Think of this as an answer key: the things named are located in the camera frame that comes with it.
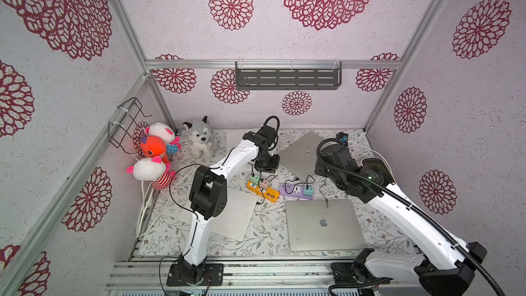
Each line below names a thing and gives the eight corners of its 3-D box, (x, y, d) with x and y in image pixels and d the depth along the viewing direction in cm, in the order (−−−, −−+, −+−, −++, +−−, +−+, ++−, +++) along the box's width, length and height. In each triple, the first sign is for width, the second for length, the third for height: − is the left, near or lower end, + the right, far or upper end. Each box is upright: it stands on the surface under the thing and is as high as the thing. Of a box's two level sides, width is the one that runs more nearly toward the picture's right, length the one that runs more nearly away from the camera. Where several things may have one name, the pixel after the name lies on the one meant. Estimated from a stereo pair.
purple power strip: (279, 196, 96) (279, 193, 93) (279, 185, 99) (280, 182, 97) (312, 199, 95) (313, 196, 92) (311, 188, 98) (313, 185, 96)
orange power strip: (245, 193, 97) (244, 187, 93) (249, 185, 100) (248, 179, 95) (276, 203, 94) (277, 198, 89) (279, 195, 96) (280, 189, 92)
